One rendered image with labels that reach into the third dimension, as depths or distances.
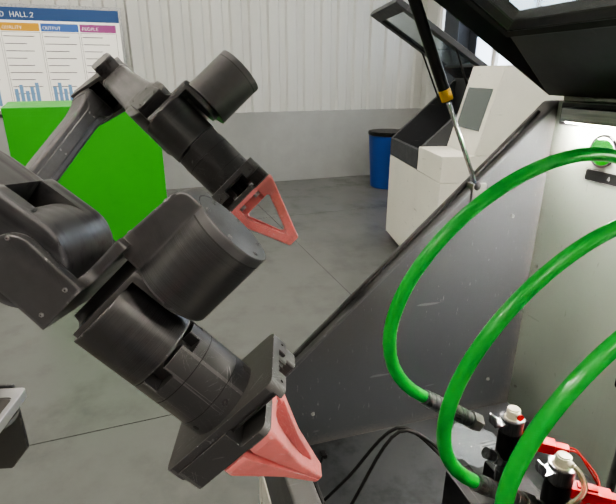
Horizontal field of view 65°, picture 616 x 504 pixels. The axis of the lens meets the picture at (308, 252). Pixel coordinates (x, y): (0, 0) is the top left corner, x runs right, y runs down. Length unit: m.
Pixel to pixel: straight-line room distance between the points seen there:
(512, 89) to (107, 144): 2.72
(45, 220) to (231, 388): 0.15
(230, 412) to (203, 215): 0.13
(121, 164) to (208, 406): 3.40
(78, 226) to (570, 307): 0.82
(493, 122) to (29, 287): 3.31
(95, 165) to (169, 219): 3.38
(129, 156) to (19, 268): 3.39
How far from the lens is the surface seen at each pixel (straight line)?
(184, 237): 0.29
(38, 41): 6.88
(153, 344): 0.32
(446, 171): 3.42
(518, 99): 3.55
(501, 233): 0.95
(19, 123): 3.63
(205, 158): 0.55
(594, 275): 0.92
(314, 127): 7.35
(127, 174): 3.71
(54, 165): 0.93
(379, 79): 7.79
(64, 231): 0.32
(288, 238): 0.55
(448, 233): 0.49
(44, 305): 0.32
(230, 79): 0.57
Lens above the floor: 1.49
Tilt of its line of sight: 20 degrees down
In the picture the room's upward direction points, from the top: straight up
